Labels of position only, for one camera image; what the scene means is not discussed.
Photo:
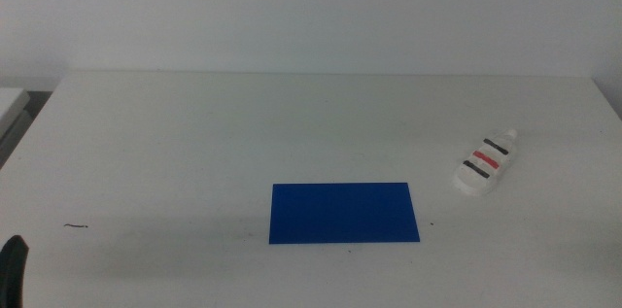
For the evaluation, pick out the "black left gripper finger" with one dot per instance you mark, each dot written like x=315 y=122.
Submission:
x=11 y=274

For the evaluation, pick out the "blue rectangular mat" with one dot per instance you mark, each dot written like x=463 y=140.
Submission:
x=342 y=212

